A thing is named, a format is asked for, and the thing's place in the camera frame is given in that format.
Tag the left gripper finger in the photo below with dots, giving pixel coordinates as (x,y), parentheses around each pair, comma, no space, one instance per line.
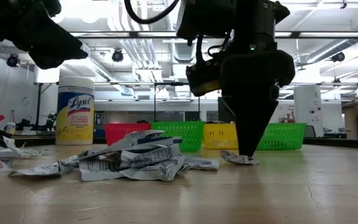
(54,46)

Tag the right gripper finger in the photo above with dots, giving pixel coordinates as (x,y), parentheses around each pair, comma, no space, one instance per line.
(250,124)

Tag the small paper scrap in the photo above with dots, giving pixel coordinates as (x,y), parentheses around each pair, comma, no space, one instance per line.
(238,160)

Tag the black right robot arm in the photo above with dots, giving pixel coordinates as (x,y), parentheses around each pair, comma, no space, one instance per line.
(253,18)

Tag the yellow plastic basket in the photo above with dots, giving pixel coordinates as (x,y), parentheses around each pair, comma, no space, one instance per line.
(219,135)

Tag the green plastic basket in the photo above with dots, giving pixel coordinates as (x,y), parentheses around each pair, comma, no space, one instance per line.
(179,133)
(287,137)

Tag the black ceiling spotlight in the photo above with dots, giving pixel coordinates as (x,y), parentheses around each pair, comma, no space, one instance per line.
(338,57)
(12,60)
(117,56)

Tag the white square pillar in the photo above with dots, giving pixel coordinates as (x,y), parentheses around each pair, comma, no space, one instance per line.
(308,109)

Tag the black overhead beam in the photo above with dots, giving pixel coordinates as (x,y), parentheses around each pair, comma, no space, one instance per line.
(120,35)

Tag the yellow Lysol wipes canister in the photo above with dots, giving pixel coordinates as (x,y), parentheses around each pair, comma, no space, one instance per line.
(75,118)

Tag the red plastic basket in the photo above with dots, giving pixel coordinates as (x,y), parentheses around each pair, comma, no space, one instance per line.
(120,133)

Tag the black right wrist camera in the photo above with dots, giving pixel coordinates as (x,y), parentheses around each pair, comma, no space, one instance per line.
(204,77)

